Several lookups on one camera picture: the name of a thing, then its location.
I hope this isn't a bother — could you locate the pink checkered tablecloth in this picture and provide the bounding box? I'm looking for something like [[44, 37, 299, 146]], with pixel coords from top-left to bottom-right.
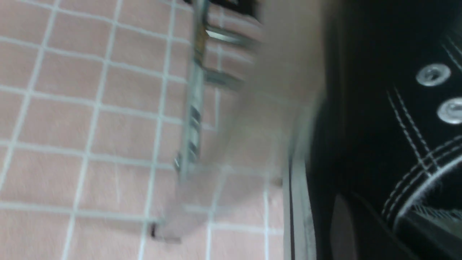
[[0, 0, 283, 260]]

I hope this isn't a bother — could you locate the metal shoe rack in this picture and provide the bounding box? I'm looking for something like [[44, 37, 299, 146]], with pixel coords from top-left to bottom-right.
[[174, 0, 259, 181]]

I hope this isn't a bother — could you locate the black canvas sneaker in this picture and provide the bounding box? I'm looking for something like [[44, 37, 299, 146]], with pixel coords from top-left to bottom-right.
[[283, 0, 461, 260]]

